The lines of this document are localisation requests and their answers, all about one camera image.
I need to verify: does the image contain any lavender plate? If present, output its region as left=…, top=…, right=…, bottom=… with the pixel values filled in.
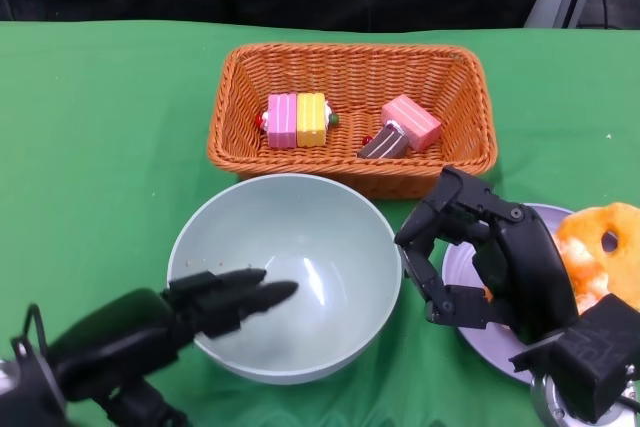
left=441, top=203, right=577, bottom=388

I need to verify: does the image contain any pink striped cake slice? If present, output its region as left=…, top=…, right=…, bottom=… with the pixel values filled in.
left=254, top=93, right=300, bottom=149

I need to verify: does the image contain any orange striped ring bread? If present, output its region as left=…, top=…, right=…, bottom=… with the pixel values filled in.
left=556, top=201, right=640, bottom=306
left=557, top=238, right=614, bottom=318

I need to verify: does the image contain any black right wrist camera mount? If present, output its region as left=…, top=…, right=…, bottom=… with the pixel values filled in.
left=508, top=294, right=640, bottom=423

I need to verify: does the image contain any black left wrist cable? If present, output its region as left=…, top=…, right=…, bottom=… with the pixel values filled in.
left=12, top=302, right=50, bottom=363

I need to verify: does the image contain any orange wicker basket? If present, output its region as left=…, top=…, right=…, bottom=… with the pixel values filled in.
left=206, top=43, right=499, bottom=200

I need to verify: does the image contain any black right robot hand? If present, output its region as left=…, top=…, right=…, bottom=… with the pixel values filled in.
left=394, top=165, right=579, bottom=346

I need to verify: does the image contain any green tablecloth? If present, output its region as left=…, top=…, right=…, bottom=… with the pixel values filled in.
left=0, top=19, right=640, bottom=427

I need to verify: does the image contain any chocolate cake slice silver top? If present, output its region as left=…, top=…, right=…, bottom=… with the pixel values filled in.
left=356, top=122, right=409, bottom=159

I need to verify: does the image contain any salmon pink cake slice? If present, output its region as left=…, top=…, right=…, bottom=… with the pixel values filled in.
left=381, top=94, right=443, bottom=152

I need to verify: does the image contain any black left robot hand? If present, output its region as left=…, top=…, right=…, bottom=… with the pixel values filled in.
left=44, top=268, right=300, bottom=403

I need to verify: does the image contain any grey bowl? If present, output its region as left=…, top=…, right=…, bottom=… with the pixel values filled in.
left=167, top=173, right=404, bottom=387

